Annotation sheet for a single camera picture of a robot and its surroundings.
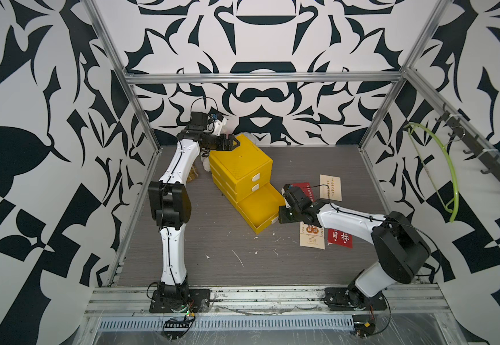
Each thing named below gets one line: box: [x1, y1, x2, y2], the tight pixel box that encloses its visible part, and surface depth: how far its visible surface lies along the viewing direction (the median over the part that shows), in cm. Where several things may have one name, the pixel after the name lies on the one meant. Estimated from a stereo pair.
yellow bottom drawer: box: [236, 182, 286, 236], surface depth 98 cm
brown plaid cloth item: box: [186, 163, 199, 183], surface depth 109 cm
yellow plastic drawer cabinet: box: [209, 133, 273, 203], surface depth 87 cm
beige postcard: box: [319, 173, 342, 202], surface depth 107 cm
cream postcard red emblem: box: [299, 221, 325, 251], surface depth 91 cm
